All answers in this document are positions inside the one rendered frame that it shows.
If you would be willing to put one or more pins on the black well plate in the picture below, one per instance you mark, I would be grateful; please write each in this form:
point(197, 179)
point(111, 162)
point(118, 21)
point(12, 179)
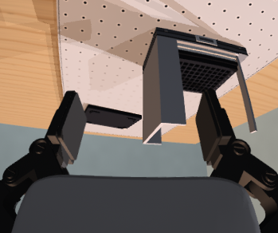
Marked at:
point(195, 66)

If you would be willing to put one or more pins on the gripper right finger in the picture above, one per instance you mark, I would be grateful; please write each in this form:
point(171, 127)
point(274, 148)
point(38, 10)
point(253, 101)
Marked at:
point(231, 158)

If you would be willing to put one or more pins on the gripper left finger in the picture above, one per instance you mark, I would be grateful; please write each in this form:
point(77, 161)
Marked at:
point(61, 143)

